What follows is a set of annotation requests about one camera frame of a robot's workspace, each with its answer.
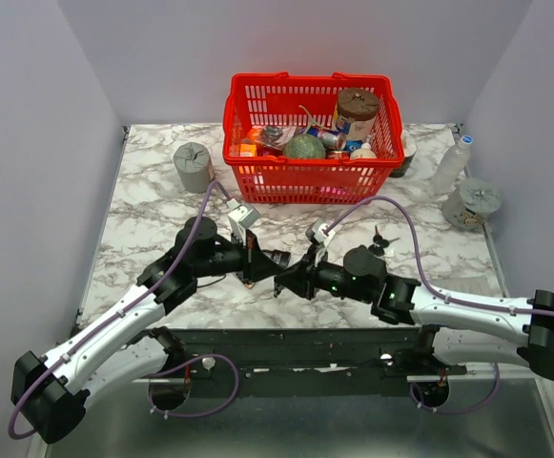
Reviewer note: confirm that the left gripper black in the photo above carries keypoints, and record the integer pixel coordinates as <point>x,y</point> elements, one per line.
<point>256,266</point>

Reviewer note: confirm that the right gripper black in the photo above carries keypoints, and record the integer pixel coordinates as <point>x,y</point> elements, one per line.
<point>302,279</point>

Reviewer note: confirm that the black padlock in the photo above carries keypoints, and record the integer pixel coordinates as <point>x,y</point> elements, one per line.
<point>281,258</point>

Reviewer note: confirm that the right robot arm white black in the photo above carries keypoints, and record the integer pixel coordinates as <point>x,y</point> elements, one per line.
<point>471,328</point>

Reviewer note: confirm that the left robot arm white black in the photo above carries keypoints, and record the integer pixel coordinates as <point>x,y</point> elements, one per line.
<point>54,391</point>

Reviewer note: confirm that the orange small box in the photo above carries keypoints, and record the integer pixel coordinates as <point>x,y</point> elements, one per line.
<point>247,150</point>

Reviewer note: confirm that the grey taped can left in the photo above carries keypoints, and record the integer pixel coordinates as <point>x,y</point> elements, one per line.
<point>194,167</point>

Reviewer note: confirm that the grey taped can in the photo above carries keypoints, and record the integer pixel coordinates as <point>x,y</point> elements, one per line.
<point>471,203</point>
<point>194,167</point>

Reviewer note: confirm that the green melon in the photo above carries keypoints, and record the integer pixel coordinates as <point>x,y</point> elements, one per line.
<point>304,146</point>

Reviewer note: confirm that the red soda can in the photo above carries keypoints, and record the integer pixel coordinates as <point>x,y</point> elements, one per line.
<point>337,155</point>

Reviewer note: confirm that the crumpled snack packet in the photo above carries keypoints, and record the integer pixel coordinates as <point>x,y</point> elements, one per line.
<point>273,137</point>

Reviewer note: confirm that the red blue drink can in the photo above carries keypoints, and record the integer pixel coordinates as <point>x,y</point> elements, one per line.
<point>332,140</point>

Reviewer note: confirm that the white pump bottle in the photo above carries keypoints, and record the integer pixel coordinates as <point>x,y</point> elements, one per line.
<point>363,151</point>

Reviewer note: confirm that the red plastic basket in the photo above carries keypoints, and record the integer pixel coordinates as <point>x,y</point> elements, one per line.
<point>278,99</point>

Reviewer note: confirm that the blue white booklet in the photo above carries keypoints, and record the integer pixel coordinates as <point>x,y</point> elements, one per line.
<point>471,285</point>

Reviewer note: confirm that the grey taped can right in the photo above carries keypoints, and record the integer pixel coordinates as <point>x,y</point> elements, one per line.
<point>471,203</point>

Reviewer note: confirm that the brown lid cylindrical canister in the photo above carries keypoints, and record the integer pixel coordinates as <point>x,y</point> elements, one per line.
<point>355,113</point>

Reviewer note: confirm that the clear plastic water bottle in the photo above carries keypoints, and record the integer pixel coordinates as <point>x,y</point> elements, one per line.
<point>451,166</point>

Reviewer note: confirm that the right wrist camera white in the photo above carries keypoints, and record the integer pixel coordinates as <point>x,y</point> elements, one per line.
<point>318,235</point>

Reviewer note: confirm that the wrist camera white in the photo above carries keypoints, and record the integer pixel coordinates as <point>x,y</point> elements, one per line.
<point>318,235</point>
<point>242,215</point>

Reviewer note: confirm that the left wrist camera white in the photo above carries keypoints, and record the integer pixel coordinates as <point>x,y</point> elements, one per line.
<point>242,215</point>

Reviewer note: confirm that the black mounting rail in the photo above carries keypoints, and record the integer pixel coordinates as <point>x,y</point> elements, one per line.
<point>212,363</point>

